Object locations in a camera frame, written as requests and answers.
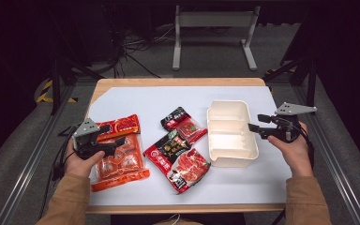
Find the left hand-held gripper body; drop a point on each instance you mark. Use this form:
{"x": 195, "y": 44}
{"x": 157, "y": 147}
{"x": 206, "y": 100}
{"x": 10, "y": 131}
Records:
{"x": 86, "y": 129}

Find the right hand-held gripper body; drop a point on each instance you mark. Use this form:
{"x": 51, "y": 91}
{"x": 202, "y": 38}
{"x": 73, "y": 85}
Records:
{"x": 286, "y": 128}

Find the orange snack packet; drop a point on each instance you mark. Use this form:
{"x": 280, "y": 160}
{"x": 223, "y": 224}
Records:
{"x": 122, "y": 168}

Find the white plastic container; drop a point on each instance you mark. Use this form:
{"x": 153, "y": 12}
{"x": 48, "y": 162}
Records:
{"x": 231, "y": 137}

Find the large red black sauce packet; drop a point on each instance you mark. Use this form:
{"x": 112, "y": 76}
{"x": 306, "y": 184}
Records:
{"x": 181, "y": 162}

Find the person's right hand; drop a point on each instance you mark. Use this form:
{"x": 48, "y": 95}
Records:
{"x": 295, "y": 156}

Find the person's left hand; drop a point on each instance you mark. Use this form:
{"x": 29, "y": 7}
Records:
{"x": 79, "y": 165}

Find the black metal stand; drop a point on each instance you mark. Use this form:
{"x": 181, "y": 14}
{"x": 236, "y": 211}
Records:
{"x": 311, "y": 81}
{"x": 55, "y": 84}

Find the white paper sheet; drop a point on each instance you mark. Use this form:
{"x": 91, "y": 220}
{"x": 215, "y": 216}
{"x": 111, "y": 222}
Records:
{"x": 168, "y": 100}

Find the small red black sauce packet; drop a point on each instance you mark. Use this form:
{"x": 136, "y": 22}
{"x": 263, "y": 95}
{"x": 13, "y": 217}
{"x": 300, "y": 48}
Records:
{"x": 184, "y": 125}

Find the wooden table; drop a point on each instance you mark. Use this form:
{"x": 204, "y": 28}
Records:
{"x": 168, "y": 82}

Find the white metal stand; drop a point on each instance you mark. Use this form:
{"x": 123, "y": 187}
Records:
{"x": 215, "y": 19}

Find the aluminium rail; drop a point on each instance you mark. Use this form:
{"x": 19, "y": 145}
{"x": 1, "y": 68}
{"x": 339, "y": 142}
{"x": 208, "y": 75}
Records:
{"x": 28, "y": 170}
{"x": 334, "y": 168}

